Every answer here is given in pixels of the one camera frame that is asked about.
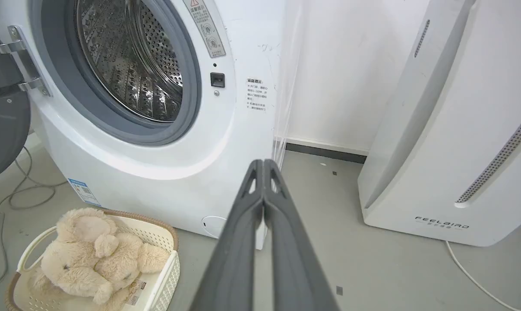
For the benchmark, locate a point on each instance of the beige plush teddy bear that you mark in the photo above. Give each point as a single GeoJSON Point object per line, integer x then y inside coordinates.
{"type": "Point", "coordinates": [87, 259]}

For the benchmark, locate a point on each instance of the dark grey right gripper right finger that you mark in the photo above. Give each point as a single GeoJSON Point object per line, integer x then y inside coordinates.
{"type": "Point", "coordinates": [295, 259]}

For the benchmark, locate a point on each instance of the white air purifier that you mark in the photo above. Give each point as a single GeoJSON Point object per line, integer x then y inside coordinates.
{"type": "Point", "coordinates": [454, 129]}

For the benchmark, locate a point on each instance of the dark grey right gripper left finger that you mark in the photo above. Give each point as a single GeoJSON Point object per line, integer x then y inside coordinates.
{"type": "Point", "coordinates": [234, 259]}

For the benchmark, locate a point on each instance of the cream perforated laundry basket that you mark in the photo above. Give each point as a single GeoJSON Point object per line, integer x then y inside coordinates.
{"type": "Point", "coordinates": [161, 276]}

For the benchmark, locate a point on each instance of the white front-load washing machine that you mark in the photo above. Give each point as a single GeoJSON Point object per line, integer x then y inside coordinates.
{"type": "Point", "coordinates": [156, 164]}

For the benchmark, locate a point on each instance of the dark washing machine door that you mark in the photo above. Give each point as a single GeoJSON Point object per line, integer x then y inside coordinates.
{"type": "Point", "coordinates": [3, 125]}

